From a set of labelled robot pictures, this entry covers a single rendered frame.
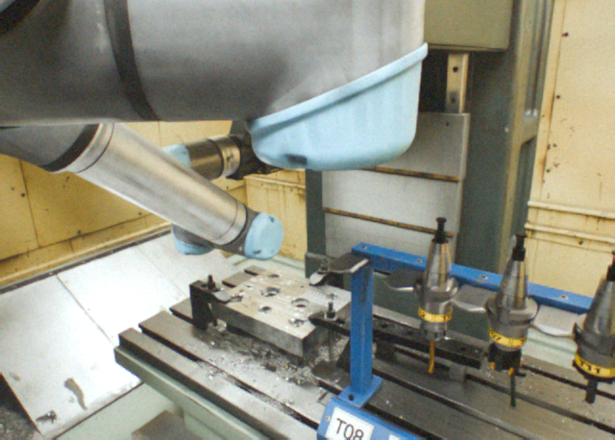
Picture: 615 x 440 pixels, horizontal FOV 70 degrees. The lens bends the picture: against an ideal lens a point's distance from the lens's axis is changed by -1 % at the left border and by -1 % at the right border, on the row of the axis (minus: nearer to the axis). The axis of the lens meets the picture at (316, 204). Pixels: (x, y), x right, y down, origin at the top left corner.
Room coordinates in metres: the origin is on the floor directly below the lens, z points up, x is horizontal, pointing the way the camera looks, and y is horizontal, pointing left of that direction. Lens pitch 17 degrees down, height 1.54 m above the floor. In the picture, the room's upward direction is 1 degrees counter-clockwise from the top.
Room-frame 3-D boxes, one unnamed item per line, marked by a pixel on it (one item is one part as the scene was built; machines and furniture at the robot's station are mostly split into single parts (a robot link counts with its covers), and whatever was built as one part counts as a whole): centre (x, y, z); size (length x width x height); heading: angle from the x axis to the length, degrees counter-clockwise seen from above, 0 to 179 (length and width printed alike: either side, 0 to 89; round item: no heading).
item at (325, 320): (0.86, -0.03, 0.97); 0.13 x 0.03 x 0.15; 53
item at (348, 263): (0.71, -0.05, 1.21); 0.07 x 0.05 x 0.01; 143
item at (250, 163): (0.86, 0.13, 1.39); 0.12 x 0.08 x 0.09; 143
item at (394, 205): (1.32, -0.22, 1.16); 0.48 x 0.05 x 0.51; 53
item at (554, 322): (0.51, -0.32, 1.21); 0.07 x 0.05 x 0.01; 143
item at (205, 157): (0.74, 0.22, 1.39); 0.11 x 0.08 x 0.09; 143
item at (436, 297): (0.61, -0.18, 1.21); 0.06 x 0.06 x 0.03
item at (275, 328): (0.99, 0.08, 0.96); 0.29 x 0.23 x 0.05; 53
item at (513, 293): (0.54, -0.27, 1.26); 0.04 x 0.04 x 0.07
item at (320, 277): (1.10, -0.02, 0.97); 0.13 x 0.03 x 0.15; 143
